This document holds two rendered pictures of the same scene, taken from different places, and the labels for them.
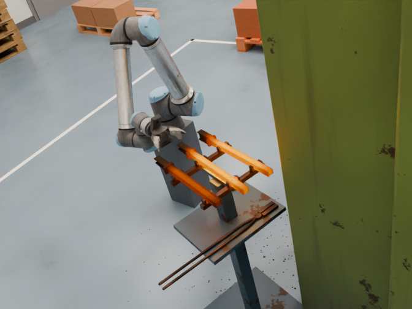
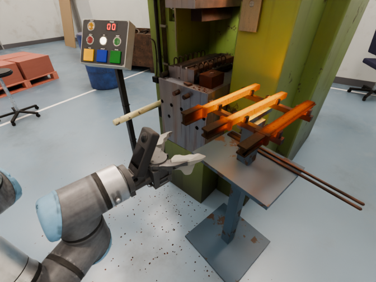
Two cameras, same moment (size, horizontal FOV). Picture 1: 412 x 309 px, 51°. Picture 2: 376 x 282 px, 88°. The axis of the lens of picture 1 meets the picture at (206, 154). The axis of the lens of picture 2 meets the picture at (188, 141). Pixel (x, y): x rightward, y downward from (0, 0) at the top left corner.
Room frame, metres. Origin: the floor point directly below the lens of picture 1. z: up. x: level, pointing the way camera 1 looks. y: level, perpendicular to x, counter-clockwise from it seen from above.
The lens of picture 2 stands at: (1.78, 0.57, 1.31)
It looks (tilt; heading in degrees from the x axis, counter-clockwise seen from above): 36 degrees down; 257
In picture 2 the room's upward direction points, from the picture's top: straight up
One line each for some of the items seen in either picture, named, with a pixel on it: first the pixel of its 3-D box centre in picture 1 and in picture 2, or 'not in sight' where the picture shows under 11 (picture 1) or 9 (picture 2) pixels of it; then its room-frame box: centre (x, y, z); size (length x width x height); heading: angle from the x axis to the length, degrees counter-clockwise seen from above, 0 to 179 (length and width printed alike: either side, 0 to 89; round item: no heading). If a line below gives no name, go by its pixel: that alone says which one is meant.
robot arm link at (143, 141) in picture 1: (146, 139); (85, 239); (1.97, 0.28, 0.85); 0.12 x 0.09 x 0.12; 58
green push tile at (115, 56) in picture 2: not in sight; (116, 57); (1.93, -0.82, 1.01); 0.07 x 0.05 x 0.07; 151
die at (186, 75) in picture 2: not in sight; (202, 65); (1.39, -0.69, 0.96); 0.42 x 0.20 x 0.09; 36
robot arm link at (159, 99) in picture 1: (164, 102); not in sight; (2.44, 0.17, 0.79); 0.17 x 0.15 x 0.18; 58
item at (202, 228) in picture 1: (228, 217); (245, 161); (1.38, -0.02, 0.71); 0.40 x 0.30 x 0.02; 118
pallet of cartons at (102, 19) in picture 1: (114, 11); not in sight; (6.90, 0.77, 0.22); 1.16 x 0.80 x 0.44; 43
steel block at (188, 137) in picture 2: not in sight; (208, 104); (1.35, -0.65, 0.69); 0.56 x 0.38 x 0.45; 36
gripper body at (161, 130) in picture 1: (159, 134); (145, 170); (1.81, 0.19, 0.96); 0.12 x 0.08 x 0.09; 27
